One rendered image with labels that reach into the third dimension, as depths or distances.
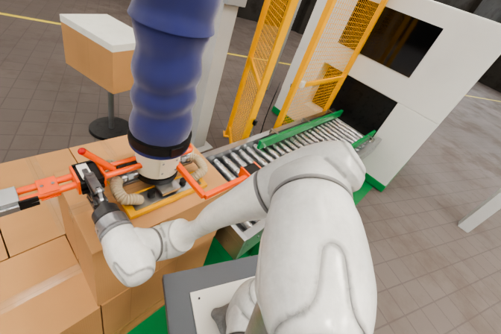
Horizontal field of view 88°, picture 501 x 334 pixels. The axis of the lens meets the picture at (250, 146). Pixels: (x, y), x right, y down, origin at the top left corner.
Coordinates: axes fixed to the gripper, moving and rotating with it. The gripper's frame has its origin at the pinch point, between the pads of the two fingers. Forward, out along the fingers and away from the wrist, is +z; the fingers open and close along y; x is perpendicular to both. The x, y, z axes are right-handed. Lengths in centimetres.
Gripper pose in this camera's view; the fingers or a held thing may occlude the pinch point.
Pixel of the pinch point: (84, 176)
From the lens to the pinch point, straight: 102.9
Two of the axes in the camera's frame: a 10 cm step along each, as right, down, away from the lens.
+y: -2.9, 7.7, 5.7
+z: -6.6, -5.9, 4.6
